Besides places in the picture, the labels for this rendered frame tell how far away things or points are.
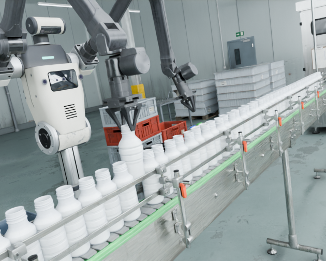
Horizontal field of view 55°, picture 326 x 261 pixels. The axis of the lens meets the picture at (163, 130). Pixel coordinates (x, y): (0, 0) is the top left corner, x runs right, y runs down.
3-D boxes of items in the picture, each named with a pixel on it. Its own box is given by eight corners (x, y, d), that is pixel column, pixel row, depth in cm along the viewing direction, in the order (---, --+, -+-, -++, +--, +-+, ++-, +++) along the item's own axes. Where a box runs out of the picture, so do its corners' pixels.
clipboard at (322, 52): (328, 67, 471) (327, 45, 466) (312, 69, 486) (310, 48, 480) (329, 67, 474) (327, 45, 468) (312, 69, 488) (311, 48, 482)
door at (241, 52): (259, 96, 1105) (252, 35, 1066) (233, 98, 1167) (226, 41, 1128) (260, 96, 1112) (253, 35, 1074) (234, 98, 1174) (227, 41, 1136)
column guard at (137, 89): (142, 115, 1110) (137, 84, 1090) (134, 116, 1135) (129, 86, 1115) (149, 113, 1140) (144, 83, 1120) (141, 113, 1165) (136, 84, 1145)
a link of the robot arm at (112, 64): (114, 56, 89) (99, 57, 84) (131, 52, 85) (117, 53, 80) (118, 80, 90) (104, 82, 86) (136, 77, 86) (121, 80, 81)
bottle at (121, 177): (144, 212, 90) (133, 159, 87) (135, 223, 85) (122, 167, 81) (127, 211, 93) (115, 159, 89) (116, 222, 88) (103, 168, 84)
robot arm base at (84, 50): (73, 46, 155) (85, 65, 154) (80, 34, 150) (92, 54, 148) (87, 45, 162) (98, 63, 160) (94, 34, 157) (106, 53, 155)
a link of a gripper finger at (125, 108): (130, 133, 84) (124, 99, 82) (112, 133, 88) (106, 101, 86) (146, 128, 89) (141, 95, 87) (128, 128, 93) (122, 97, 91)
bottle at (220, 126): (215, 158, 132) (210, 119, 129) (217, 154, 137) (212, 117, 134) (230, 157, 130) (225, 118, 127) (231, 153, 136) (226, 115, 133)
